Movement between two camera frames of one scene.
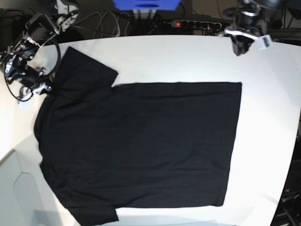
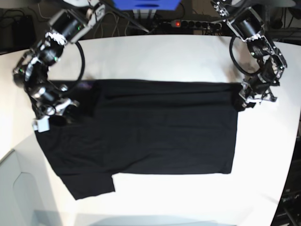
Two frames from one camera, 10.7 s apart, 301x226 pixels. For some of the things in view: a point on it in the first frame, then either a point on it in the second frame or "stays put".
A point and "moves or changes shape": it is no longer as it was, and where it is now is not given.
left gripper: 16,71 → 49,100
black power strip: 196,24 stays put
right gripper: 241,38 → 256,89
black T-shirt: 101,147 moves or changes shape
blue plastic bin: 147,4 stays put
